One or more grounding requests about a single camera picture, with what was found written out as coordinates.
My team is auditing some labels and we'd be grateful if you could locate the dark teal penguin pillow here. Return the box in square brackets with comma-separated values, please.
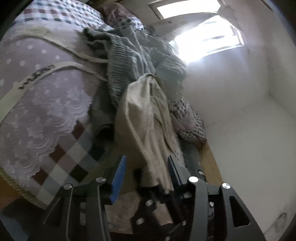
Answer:
[179, 138, 207, 183]

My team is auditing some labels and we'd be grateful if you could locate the tan khaki garment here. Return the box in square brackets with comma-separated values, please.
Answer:
[103, 74, 185, 234]

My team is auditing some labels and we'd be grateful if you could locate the window with curtain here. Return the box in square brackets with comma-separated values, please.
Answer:
[149, 1, 245, 63]

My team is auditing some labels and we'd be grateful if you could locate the plaid folded quilt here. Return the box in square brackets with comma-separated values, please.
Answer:
[169, 97, 207, 149]

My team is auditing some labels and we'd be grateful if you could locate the dark teal garment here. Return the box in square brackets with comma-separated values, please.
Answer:
[88, 90, 116, 162]

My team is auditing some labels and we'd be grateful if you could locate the wooden headboard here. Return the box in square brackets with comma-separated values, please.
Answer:
[199, 143, 223, 186]

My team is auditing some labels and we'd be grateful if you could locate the plaid checkered bed sheet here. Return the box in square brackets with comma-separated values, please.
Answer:
[0, 0, 144, 209]

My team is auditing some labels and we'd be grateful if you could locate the light blue grey garment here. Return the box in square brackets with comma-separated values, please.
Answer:
[82, 26, 188, 106]

